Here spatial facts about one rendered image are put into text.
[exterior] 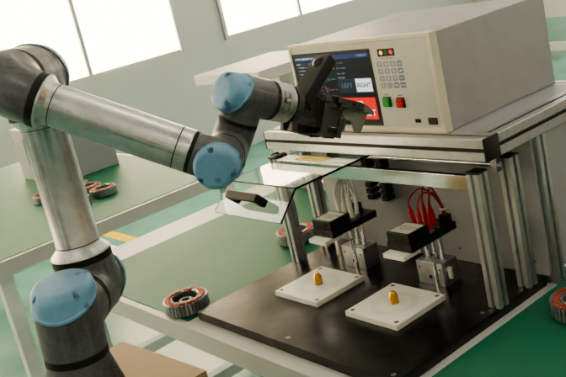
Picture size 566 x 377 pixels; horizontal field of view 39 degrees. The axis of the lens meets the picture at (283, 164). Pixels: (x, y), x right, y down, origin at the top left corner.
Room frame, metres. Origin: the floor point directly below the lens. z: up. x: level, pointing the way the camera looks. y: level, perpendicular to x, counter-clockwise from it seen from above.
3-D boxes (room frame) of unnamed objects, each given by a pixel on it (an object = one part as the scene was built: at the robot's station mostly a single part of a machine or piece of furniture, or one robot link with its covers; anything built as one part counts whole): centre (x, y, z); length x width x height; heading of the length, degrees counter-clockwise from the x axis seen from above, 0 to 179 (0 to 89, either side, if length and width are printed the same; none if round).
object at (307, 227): (2.18, 0.01, 0.77); 0.11 x 0.11 x 0.04
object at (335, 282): (1.76, -0.02, 0.78); 0.15 x 0.15 x 0.01; 36
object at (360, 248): (1.84, -0.14, 0.80); 0.08 x 0.05 x 0.06; 36
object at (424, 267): (1.65, -0.28, 0.80); 0.08 x 0.05 x 0.06; 36
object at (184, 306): (1.86, 0.31, 0.77); 0.11 x 0.11 x 0.04
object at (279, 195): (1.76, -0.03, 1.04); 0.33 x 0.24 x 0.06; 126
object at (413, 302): (1.56, -0.16, 0.78); 0.15 x 0.15 x 0.01; 36
